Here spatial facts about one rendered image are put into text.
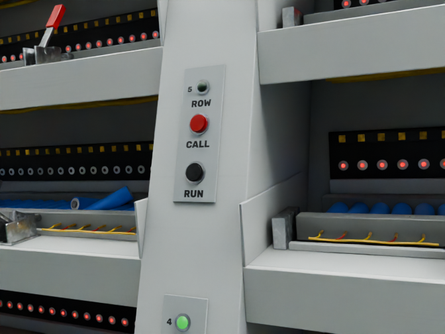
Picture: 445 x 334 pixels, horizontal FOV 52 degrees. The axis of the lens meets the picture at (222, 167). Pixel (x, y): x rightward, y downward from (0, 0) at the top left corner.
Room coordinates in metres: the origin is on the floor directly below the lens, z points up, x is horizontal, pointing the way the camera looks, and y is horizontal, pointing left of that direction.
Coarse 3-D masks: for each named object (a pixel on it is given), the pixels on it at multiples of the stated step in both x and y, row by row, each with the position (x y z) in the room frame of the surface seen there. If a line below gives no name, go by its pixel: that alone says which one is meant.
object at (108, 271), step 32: (0, 256) 0.48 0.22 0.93; (32, 256) 0.46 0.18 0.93; (64, 256) 0.44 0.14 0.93; (96, 256) 0.42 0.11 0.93; (128, 256) 0.41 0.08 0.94; (0, 288) 0.49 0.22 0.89; (32, 288) 0.47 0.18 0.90; (64, 288) 0.45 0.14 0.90; (96, 288) 0.43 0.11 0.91; (128, 288) 0.42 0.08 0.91
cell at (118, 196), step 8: (120, 192) 0.53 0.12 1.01; (128, 192) 0.53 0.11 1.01; (104, 200) 0.54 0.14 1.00; (112, 200) 0.53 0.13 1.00; (120, 200) 0.54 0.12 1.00; (128, 200) 0.54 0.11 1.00; (88, 208) 0.54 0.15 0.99; (96, 208) 0.54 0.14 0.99; (104, 208) 0.54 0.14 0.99; (112, 208) 0.54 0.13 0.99
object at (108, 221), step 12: (48, 216) 0.52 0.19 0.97; (60, 216) 0.51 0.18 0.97; (72, 216) 0.50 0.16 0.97; (84, 216) 0.50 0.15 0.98; (96, 216) 0.49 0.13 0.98; (108, 216) 0.48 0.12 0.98; (120, 216) 0.48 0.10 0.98; (132, 216) 0.47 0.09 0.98; (48, 228) 0.50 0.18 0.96; (60, 228) 0.52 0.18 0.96; (72, 228) 0.51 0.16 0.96; (84, 228) 0.50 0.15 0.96; (96, 228) 0.50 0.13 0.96; (108, 228) 0.49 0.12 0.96; (120, 228) 0.48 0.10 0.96; (132, 228) 0.46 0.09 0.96
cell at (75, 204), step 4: (72, 200) 0.55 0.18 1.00; (76, 200) 0.54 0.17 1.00; (80, 200) 0.54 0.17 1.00; (84, 200) 0.55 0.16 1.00; (88, 200) 0.55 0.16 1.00; (92, 200) 0.56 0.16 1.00; (96, 200) 0.56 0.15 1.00; (72, 204) 0.54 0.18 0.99; (76, 204) 0.54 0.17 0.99; (80, 204) 0.54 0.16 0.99; (84, 204) 0.54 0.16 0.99; (88, 204) 0.55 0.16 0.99; (72, 208) 0.55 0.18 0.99; (76, 208) 0.54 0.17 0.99; (80, 208) 0.54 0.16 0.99; (84, 208) 0.55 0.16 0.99
